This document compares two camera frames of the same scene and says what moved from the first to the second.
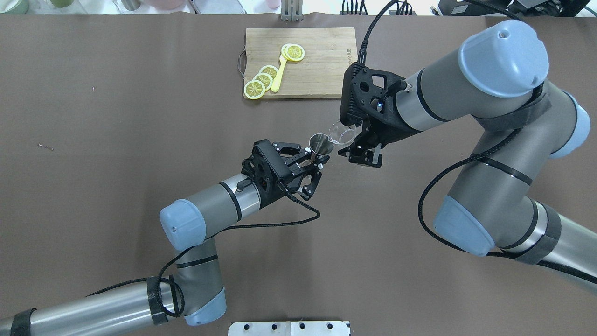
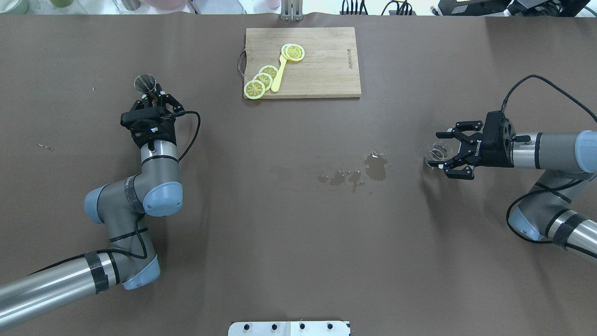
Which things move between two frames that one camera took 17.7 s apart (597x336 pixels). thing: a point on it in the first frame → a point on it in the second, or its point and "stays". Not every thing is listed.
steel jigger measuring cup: [320, 144] → [146, 83]
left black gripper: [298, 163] → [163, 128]
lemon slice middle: [265, 78] stays
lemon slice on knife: [293, 52] stays
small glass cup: [340, 134] → [438, 152]
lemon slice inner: [270, 70] stays
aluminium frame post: [292, 10] stays
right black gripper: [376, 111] → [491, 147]
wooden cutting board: [329, 53] stays
